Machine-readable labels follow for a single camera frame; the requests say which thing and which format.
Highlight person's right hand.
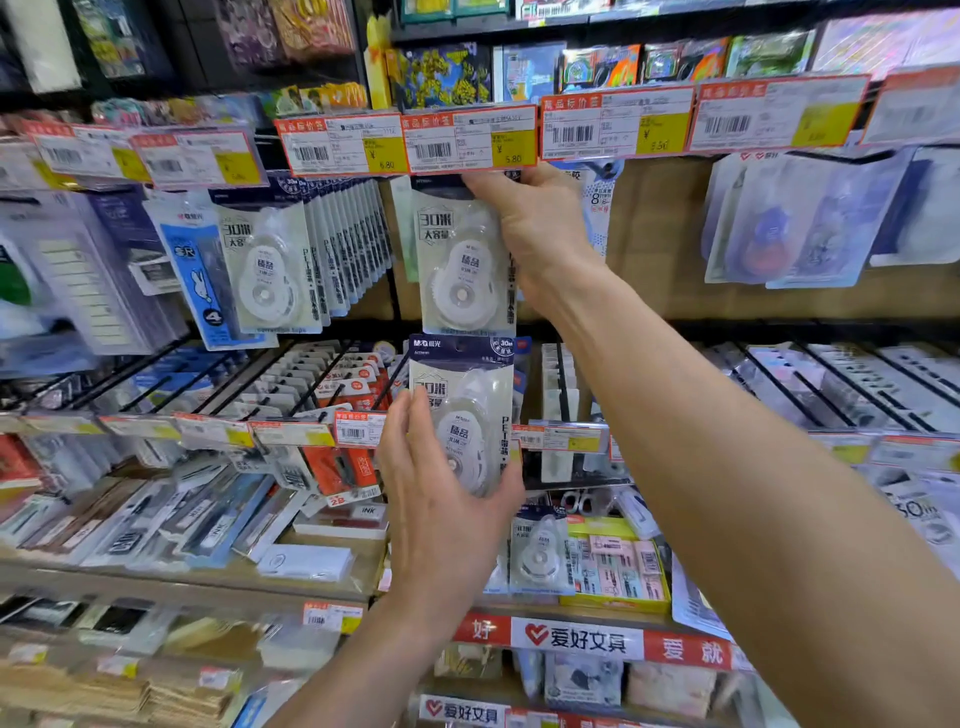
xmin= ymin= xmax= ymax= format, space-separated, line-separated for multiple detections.
xmin=463 ymin=163 xmax=613 ymax=324

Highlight person's left hand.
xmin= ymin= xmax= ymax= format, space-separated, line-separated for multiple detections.
xmin=374 ymin=386 xmax=526 ymax=624

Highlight bunch of blue correction tapes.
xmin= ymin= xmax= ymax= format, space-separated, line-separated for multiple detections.
xmin=554 ymin=157 xmax=625 ymax=260

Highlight white correction tape packet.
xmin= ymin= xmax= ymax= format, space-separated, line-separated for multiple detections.
xmin=410 ymin=176 xmax=520 ymax=339
xmin=407 ymin=333 xmax=517 ymax=500

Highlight pile of white correction tapes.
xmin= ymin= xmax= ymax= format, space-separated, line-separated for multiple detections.
xmin=483 ymin=506 xmax=577 ymax=599

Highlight green correction tape packet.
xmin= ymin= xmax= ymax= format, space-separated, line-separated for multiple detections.
xmin=389 ymin=176 xmax=421 ymax=285

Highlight row of white correction tapes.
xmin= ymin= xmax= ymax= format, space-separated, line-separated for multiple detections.
xmin=209 ymin=173 xmax=395 ymax=337

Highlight person's right forearm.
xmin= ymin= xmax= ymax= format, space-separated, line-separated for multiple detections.
xmin=554 ymin=266 xmax=960 ymax=728

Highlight red shelf label strip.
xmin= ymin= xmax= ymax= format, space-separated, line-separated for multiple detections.
xmin=453 ymin=611 xmax=755 ymax=673

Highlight white ink box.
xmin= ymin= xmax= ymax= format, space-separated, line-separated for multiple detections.
xmin=292 ymin=502 xmax=390 ymax=541

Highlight blue scissors packets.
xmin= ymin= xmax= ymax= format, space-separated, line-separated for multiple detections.
xmin=513 ymin=337 xmax=534 ymax=421

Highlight row of orange price tags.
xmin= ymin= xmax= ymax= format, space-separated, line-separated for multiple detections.
xmin=0 ymin=408 xmax=960 ymax=474
xmin=0 ymin=71 xmax=960 ymax=193

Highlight white flat box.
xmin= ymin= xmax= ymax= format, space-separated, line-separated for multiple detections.
xmin=256 ymin=543 xmax=355 ymax=584

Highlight row of white card packets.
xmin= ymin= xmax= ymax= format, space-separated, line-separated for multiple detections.
xmin=539 ymin=343 xmax=583 ymax=421

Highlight row of colourful toy boxes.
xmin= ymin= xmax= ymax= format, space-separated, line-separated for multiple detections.
xmin=386 ymin=0 xmax=960 ymax=106

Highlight yellow eraser display box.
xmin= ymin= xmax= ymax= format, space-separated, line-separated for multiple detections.
xmin=558 ymin=515 xmax=674 ymax=616

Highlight row of white red packets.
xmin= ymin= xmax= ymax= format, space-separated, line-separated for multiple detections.
xmin=224 ymin=341 xmax=399 ymax=511

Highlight small white blue box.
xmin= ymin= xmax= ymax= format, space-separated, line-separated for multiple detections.
xmin=614 ymin=485 xmax=663 ymax=541

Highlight pile of teal packets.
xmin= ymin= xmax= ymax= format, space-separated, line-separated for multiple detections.
xmin=671 ymin=554 xmax=733 ymax=643

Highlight pile of pen packets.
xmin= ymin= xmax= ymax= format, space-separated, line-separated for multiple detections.
xmin=0 ymin=464 xmax=309 ymax=571

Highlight rows of grey white packets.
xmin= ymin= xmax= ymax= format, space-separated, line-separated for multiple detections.
xmin=704 ymin=341 xmax=960 ymax=436

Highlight row of blue white packets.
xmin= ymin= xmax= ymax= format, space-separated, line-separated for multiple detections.
xmin=44 ymin=344 xmax=249 ymax=418

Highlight row of colourful toy packets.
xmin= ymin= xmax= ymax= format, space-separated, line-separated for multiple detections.
xmin=0 ymin=0 xmax=369 ymax=129

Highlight blue ruler packet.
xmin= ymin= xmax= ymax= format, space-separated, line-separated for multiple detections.
xmin=142 ymin=198 xmax=279 ymax=352

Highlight stacks of brown envelopes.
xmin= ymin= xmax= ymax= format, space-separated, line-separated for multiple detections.
xmin=0 ymin=659 xmax=249 ymax=728

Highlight dark blue card packet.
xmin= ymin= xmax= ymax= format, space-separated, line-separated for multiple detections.
xmin=86 ymin=191 xmax=181 ymax=298

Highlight white index tab packet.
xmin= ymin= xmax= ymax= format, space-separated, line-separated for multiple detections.
xmin=0 ymin=202 xmax=189 ymax=358

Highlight green label tape packet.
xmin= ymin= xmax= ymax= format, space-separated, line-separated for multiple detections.
xmin=0 ymin=247 xmax=35 ymax=339

